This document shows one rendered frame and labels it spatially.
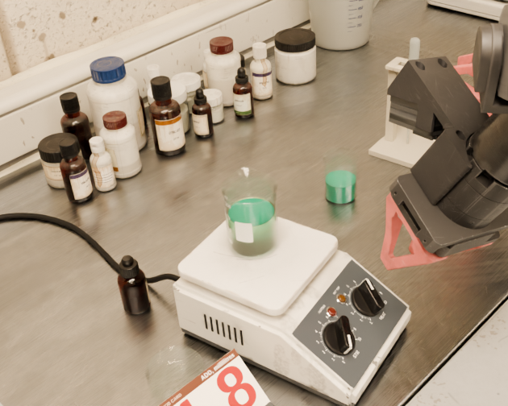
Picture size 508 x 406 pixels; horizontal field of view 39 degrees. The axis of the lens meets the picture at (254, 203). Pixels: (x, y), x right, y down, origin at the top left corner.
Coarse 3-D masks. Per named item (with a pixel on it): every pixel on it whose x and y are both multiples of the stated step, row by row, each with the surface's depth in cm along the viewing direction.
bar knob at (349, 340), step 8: (336, 320) 65; (344, 320) 64; (328, 328) 65; (336, 328) 65; (344, 328) 64; (328, 336) 64; (336, 336) 64; (344, 336) 63; (352, 336) 65; (328, 344) 64; (336, 344) 64; (344, 344) 63; (352, 344) 63; (336, 352) 64; (344, 352) 63
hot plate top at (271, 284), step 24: (216, 240) 71; (288, 240) 71; (312, 240) 70; (336, 240) 70; (192, 264) 68; (216, 264) 68; (240, 264) 68; (264, 264) 68; (288, 264) 68; (312, 264) 67; (216, 288) 66; (240, 288) 65; (264, 288) 65; (288, 288) 65; (264, 312) 64
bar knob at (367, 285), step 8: (368, 280) 68; (360, 288) 68; (368, 288) 67; (352, 296) 68; (360, 296) 68; (368, 296) 68; (376, 296) 67; (360, 304) 68; (368, 304) 68; (376, 304) 67; (384, 304) 67; (360, 312) 67; (368, 312) 68; (376, 312) 67
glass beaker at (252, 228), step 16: (240, 176) 69; (256, 176) 68; (272, 176) 67; (224, 192) 65; (240, 192) 69; (256, 192) 69; (272, 192) 68; (224, 208) 67; (240, 208) 65; (256, 208) 65; (272, 208) 66; (240, 224) 66; (256, 224) 66; (272, 224) 67; (240, 240) 67; (256, 240) 67; (272, 240) 68; (240, 256) 68; (256, 256) 68
